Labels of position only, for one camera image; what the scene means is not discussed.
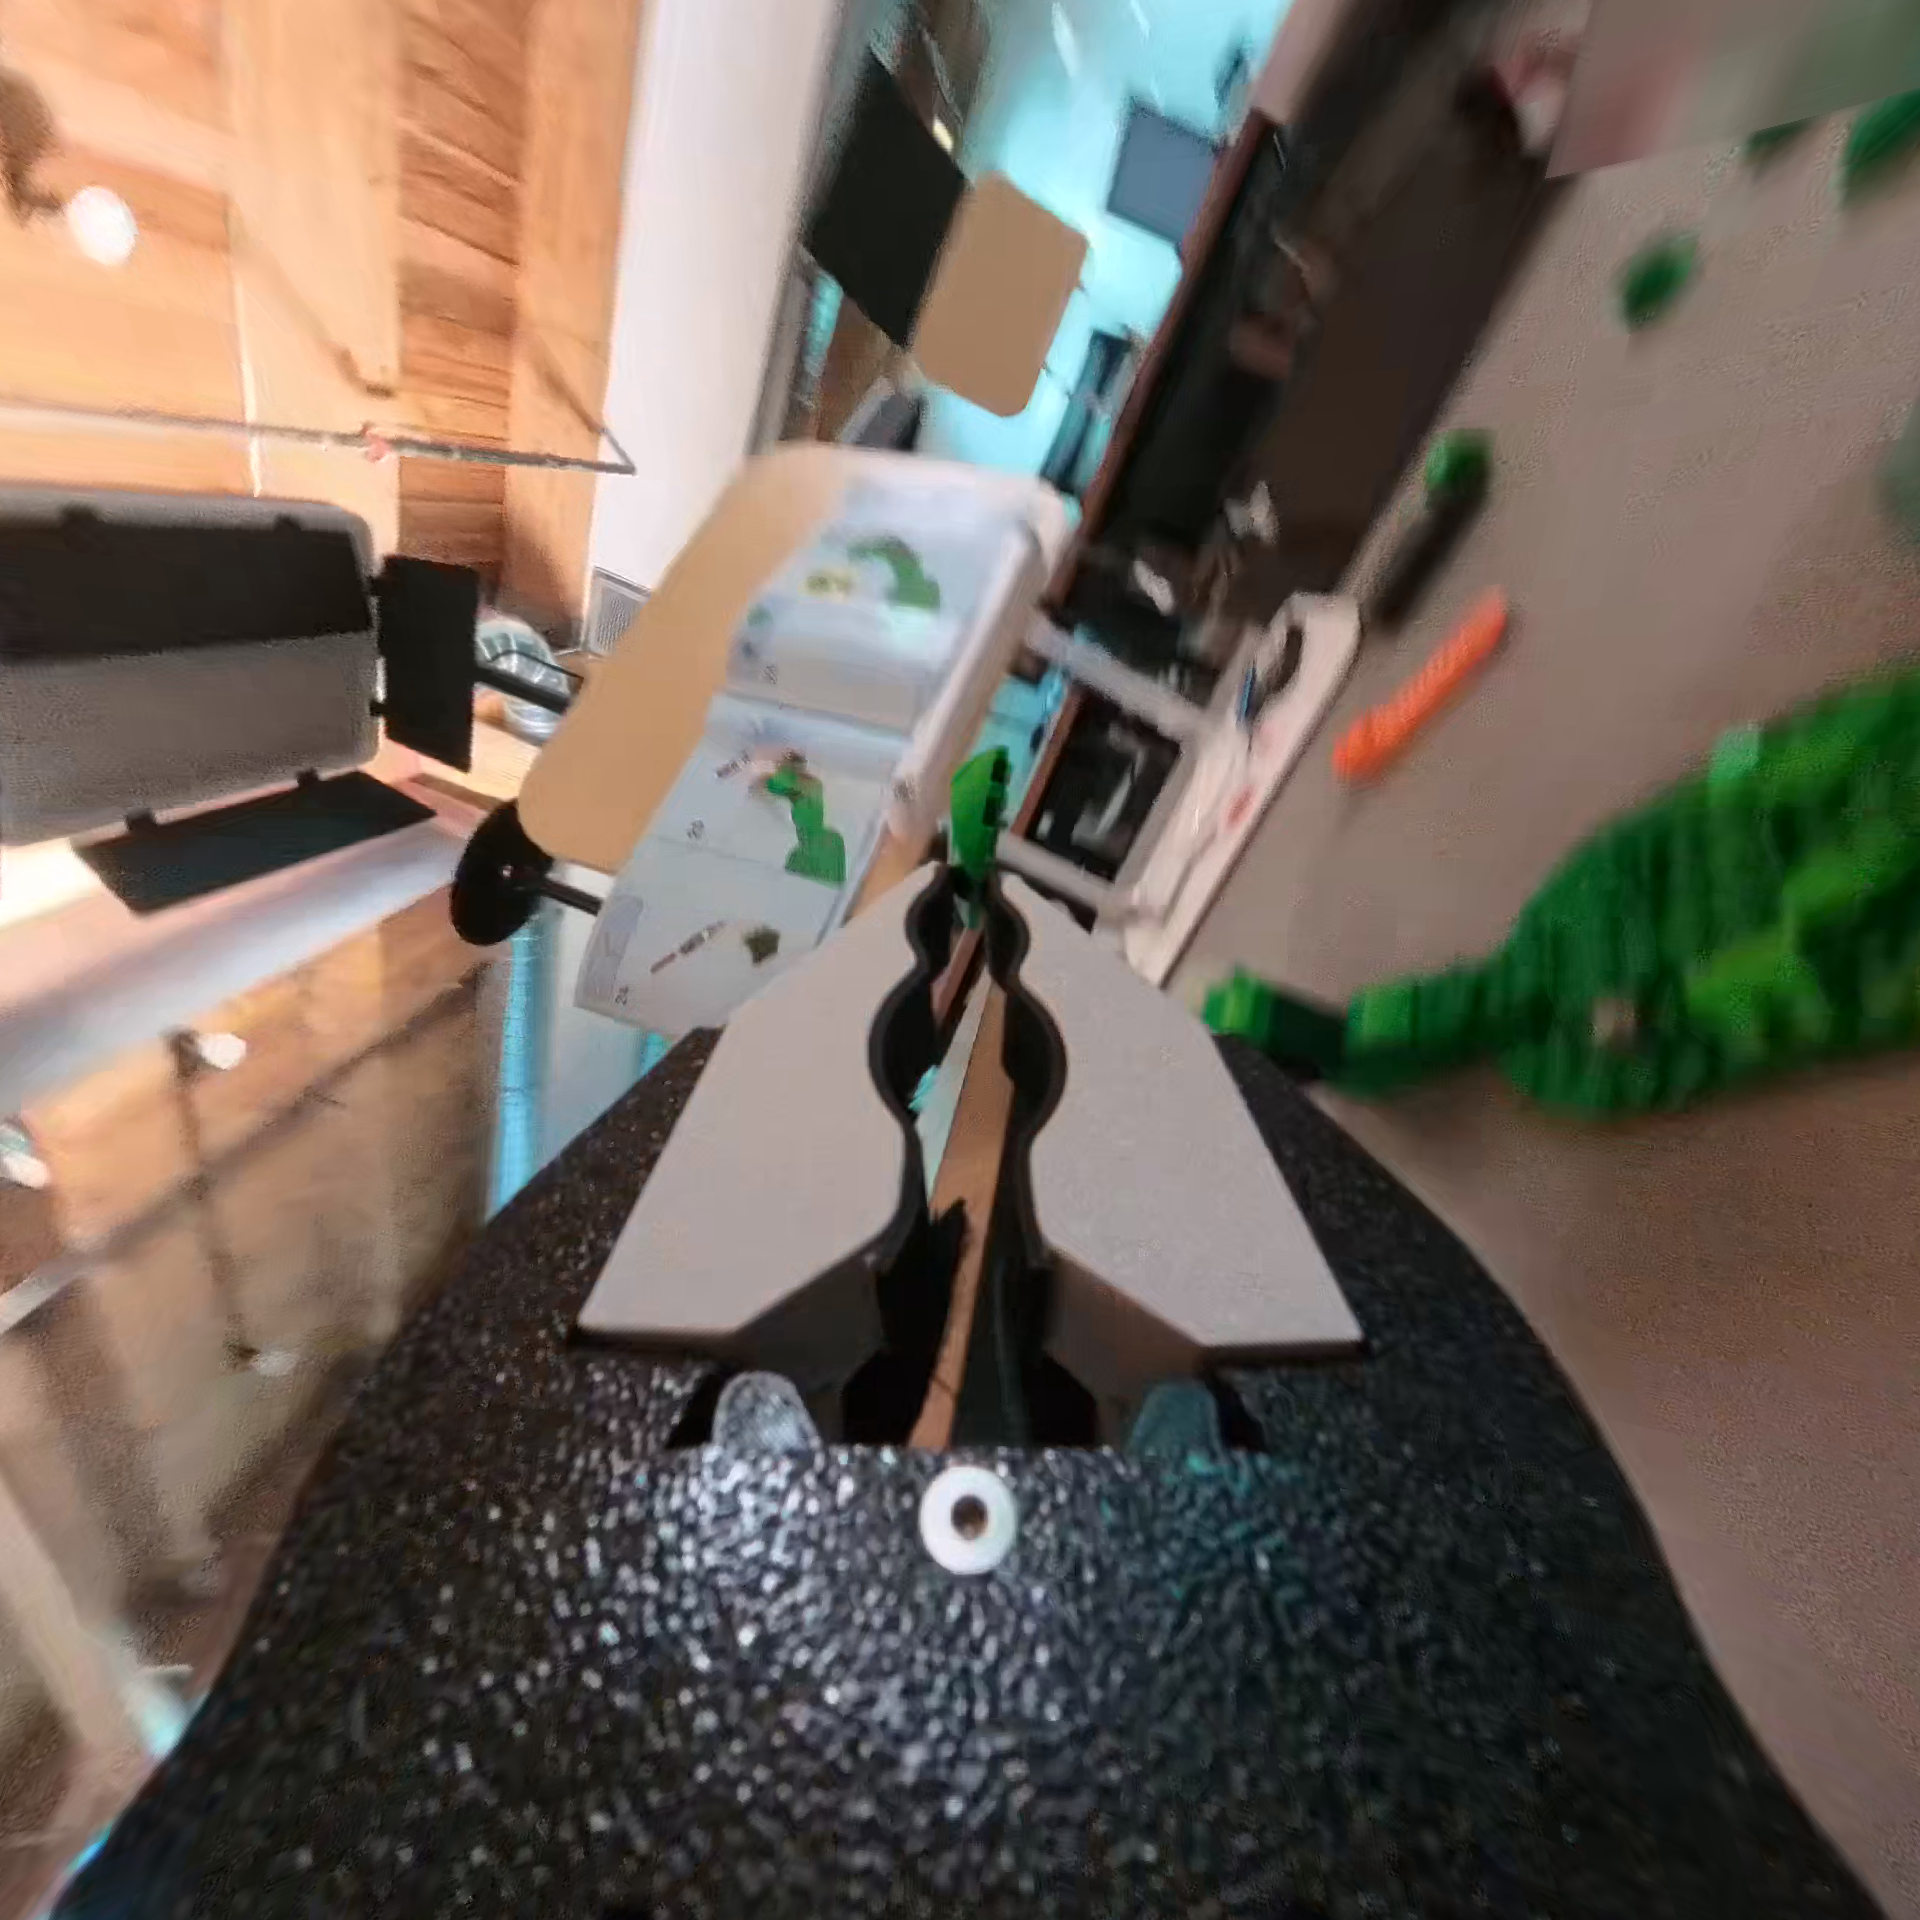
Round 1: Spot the green brick model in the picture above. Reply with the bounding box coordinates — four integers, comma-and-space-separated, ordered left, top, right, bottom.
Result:
1200, 675, 1920, 1120

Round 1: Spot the white desk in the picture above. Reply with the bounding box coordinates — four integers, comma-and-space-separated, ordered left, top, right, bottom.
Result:
1169, 112, 1920, 1920

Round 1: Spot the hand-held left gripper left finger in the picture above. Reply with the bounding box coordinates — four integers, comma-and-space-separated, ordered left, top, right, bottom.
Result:
575, 864, 964, 1414

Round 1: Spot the computer monitor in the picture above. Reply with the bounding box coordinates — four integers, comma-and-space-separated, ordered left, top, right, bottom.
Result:
1111, 97, 1215, 233

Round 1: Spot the brick instruction booklet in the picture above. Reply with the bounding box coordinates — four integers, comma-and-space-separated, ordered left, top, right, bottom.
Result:
573, 478, 1050, 1038

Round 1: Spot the black and green brick bar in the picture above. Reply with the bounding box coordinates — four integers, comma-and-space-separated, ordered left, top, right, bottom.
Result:
1366, 432, 1494, 628

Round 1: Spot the green leaf brick piece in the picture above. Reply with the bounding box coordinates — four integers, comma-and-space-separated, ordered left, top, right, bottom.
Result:
944, 748, 1016, 918

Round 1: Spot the black flag panel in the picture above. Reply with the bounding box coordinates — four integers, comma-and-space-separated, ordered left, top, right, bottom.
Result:
801, 46, 969, 350

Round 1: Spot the orange strap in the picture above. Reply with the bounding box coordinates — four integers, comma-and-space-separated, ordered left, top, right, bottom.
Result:
1332, 587, 1509, 783

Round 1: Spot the wooden back chair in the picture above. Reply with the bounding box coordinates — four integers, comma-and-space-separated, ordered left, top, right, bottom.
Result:
908, 171, 1088, 419
517, 440, 1248, 985

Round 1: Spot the studio light panel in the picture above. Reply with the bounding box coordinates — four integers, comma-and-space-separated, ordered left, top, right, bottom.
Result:
0, 488, 482, 918

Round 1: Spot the black disc stand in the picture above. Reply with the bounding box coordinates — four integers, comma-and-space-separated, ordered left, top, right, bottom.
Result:
450, 803, 608, 952

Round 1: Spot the white labelled device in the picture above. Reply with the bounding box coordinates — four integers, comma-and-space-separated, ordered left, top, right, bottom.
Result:
1140, 592, 1365, 962

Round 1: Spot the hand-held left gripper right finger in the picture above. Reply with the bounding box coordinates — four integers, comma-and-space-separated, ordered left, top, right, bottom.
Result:
983, 873, 1366, 1419

